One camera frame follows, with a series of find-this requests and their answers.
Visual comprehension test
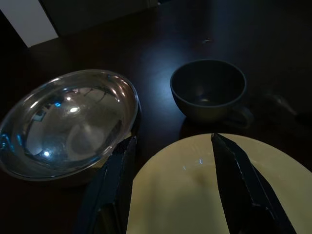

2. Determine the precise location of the stainless steel bowl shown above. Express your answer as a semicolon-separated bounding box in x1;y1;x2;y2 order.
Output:
0;69;142;187

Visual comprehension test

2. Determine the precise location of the pale yellow plate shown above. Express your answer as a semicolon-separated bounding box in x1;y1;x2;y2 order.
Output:
126;133;312;234

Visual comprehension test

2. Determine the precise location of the black ceramic cup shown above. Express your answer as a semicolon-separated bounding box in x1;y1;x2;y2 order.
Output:
170;59;254;129

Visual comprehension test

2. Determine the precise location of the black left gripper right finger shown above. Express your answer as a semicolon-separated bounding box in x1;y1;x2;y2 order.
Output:
211;133;297;234

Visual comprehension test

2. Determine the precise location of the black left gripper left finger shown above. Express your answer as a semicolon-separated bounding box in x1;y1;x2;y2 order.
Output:
77;136;137;234

